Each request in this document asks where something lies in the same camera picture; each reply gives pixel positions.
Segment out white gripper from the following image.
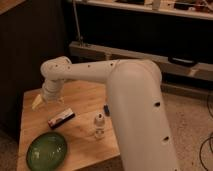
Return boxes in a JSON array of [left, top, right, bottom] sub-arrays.
[[32, 79, 64, 110]]

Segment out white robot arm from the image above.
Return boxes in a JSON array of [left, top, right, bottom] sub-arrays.
[[32, 56, 181, 171]]

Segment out black and white box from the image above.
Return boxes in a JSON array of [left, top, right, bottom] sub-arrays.
[[48, 108, 75, 129]]

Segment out small clear bottle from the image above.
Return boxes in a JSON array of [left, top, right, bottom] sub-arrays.
[[94, 113, 105, 139]]

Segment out small blue object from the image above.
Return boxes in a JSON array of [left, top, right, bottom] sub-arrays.
[[103, 105, 110, 116]]

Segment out metal stand pole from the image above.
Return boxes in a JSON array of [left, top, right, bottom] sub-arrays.
[[72, 0, 83, 46]]

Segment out long grey case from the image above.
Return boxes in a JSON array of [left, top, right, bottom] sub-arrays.
[[69, 41, 213, 81]]

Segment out cluttered white shelf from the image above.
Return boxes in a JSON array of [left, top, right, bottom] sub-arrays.
[[76, 0, 213, 21]]

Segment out black case handle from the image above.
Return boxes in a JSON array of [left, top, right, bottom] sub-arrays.
[[168, 57, 198, 67]]

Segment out black floor cable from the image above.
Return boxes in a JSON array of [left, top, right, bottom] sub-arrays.
[[199, 94, 213, 168]]

